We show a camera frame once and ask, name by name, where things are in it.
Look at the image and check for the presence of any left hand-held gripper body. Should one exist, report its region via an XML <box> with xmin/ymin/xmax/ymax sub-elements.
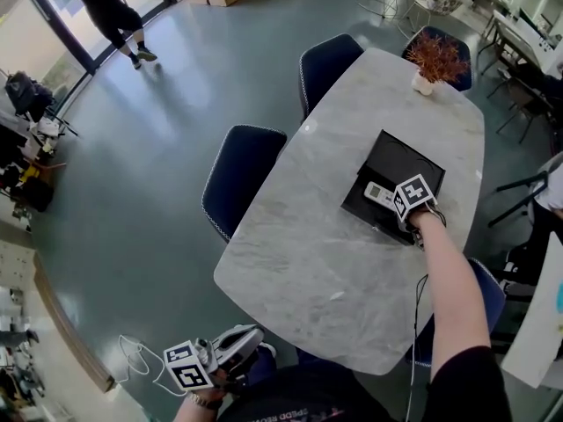
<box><xmin>163</xmin><ymin>336</ymin><xmax>230</xmax><ymax>391</ymax></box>

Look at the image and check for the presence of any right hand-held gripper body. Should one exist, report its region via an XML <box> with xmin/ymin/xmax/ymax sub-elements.
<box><xmin>392</xmin><ymin>173</ymin><xmax>439</xmax><ymax>250</ymax></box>

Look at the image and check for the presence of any white remote control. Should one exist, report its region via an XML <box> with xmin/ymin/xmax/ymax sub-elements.
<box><xmin>363</xmin><ymin>181</ymin><xmax>399</xmax><ymax>213</ymax></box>

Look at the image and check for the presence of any black tray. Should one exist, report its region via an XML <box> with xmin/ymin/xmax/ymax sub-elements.
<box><xmin>340</xmin><ymin>128</ymin><xmax>446</xmax><ymax>246</ymax></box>

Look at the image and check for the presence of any person's right forearm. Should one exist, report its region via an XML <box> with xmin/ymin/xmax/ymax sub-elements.
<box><xmin>406</xmin><ymin>204</ymin><xmax>493</xmax><ymax>371</ymax></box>

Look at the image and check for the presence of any person's left forearm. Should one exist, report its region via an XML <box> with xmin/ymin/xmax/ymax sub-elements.
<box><xmin>172</xmin><ymin>404</ymin><xmax>212</xmax><ymax>422</ymax></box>

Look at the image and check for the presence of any person's left hand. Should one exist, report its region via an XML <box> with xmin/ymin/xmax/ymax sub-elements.
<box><xmin>197</xmin><ymin>368</ymin><xmax>233</xmax><ymax>398</ymax></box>

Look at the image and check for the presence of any silver wristwatch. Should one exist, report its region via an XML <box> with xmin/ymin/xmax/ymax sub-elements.
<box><xmin>186</xmin><ymin>392</ymin><xmax>224</xmax><ymax>411</ymax></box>

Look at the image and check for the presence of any person's black shirt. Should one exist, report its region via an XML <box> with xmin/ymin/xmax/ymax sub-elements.
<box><xmin>217</xmin><ymin>345</ymin><xmax>514</xmax><ymax>422</ymax></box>

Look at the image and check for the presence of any dark blue upholstered chair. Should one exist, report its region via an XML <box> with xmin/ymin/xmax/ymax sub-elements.
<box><xmin>201</xmin><ymin>124</ymin><xmax>288</xmax><ymax>244</ymax></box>
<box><xmin>298</xmin><ymin>33</ymin><xmax>365</xmax><ymax>125</ymax></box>
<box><xmin>401</xmin><ymin>25</ymin><xmax>474</xmax><ymax>92</ymax></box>
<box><xmin>404</xmin><ymin>257</ymin><xmax>507</xmax><ymax>368</ymax></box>

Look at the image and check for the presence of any curved wooden edge strip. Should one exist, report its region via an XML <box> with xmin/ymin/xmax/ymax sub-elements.
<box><xmin>33</xmin><ymin>252</ymin><xmax>116</xmax><ymax>393</ymax></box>

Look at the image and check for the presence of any orange plant in white pot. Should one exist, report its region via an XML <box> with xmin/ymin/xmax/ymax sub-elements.
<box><xmin>404</xmin><ymin>28</ymin><xmax>472</xmax><ymax>96</ymax></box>

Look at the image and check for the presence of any dark office chair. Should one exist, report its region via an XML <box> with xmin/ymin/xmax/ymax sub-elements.
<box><xmin>486</xmin><ymin>63</ymin><xmax>559</xmax><ymax>144</ymax></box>

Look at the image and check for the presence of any white board panel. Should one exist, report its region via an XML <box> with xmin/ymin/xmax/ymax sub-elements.
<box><xmin>501</xmin><ymin>230</ymin><xmax>563</xmax><ymax>390</ymax></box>

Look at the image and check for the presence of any white office desk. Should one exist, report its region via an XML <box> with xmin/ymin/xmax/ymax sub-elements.
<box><xmin>479</xmin><ymin>9</ymin><xmax>563</xmax><ymax>76</ymax></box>

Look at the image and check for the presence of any patterned cushion chair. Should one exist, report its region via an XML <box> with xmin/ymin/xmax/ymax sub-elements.
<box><xmin>415</xmin><ymin>0</ymin><xmax>464</xmax><ymax>17</ymax></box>

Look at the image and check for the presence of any white perforated panel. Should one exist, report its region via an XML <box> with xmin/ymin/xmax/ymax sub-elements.
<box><xmin>0</xmin><ymin>239</ymin><xmax>36</xmax><ymax>289</ymax></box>

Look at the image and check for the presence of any black equipment bag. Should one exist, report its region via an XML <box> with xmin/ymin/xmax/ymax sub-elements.
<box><xmin>17</xmin><ymin>176</ymin><xmax>56</xmax><ymax>214</ymax></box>

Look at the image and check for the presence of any yellow tool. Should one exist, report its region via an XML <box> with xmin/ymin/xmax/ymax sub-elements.
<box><xmin>19</xmin><ymin>164</ymin><xmax>43</xmax><ymax>184</ymax></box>

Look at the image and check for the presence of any white plastic bag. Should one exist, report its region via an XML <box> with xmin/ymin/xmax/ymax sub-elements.
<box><xmin>34</xmin><ymin>119</ymin><xmax>61</xmax><ymax>139</ymax></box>

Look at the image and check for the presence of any black equipment stack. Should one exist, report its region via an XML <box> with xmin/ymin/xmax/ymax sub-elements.
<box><xmin>0</xmin><ymin>120</ymin><xmax>30</xmax><ymax>166</ymax></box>

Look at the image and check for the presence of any black backpack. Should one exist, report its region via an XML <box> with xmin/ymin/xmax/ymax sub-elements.
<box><xmin>4</xmin><ymin>70</ymin><xmax>56</xmax><ymax>120</ymax></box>

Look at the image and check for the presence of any black framed glass window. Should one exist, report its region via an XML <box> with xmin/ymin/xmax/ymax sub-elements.
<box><xmin>0</xmin><ymin>0</ymin><xmax>186</xmax><ymax>76</ymax></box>

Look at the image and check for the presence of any white cable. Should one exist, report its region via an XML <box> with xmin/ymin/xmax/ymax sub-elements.
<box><xmin>118</xmin><ymin>334</ymin><xmax>188</xmax><ymax>397</ymax></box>

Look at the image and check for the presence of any black metal chair frame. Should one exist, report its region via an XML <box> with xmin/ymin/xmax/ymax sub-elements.
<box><xmin>486</xmin><ymin>171</ymin><xmax>551</xmax><ymax>229</ymax></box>

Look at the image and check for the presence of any black cable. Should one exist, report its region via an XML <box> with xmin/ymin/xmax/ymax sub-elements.
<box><xmin>406</xmin><ymin>273</ymin><xmax>430</xmax><ymax>422</ymax></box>

